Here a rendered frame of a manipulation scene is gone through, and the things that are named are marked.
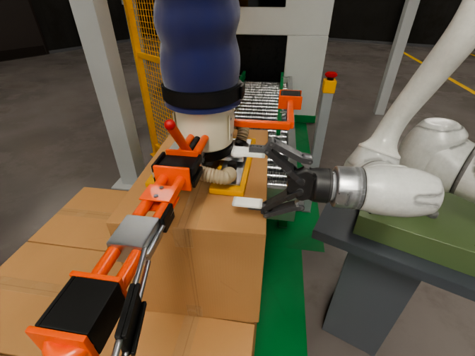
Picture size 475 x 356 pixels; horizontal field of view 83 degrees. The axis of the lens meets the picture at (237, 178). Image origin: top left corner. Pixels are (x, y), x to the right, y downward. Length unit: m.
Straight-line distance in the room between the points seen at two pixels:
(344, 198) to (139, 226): 0.39
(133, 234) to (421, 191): 0.53
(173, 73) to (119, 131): 1.64
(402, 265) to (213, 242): 0.58
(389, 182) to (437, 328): 1.36
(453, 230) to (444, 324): 0.95
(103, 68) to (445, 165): 1.98
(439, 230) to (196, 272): 0.72
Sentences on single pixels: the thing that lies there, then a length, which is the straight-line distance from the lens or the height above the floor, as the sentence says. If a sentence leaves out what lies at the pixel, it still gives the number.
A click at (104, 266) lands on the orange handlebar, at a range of 0.46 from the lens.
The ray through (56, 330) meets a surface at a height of 1.10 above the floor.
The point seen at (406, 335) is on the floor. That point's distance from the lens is 1.78.
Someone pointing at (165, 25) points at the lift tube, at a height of 1.36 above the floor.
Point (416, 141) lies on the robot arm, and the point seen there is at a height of 1.05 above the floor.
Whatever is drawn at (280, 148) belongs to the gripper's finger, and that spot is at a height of 1.16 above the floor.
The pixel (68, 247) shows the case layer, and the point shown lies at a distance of 1.35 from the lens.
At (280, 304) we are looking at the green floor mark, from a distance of 1.66.
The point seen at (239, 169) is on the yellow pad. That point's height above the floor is 0.97.
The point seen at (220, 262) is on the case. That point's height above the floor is 0.83.
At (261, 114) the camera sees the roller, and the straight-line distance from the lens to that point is 2.48.
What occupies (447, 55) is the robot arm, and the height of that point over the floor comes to 1.32.
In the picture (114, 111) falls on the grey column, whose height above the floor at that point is 0.69.
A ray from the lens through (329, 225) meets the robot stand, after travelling 1.00.
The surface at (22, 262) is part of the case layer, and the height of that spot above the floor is 0.54.
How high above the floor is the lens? 1.41
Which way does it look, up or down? 34 degrees down
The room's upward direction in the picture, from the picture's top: straight up
